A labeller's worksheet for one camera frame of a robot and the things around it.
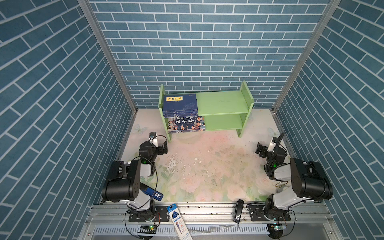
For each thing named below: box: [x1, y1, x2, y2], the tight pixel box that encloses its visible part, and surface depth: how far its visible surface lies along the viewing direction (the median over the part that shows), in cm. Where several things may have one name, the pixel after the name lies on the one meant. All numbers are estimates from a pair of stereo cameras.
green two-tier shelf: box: [158, 80, 255, 143], surface depth 85 cm
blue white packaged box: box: [166, 203, 193, 240], surface depth 71 cm
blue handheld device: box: [141, 183, 164, 201], surface depth 79 cm
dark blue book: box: [163, 93, 199, 118], surface depth 82 cm
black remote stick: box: [233, 199, 244, 224], surface depth 74 cm
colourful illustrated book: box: [167, 116, 206, 134], surface depth 93 cm
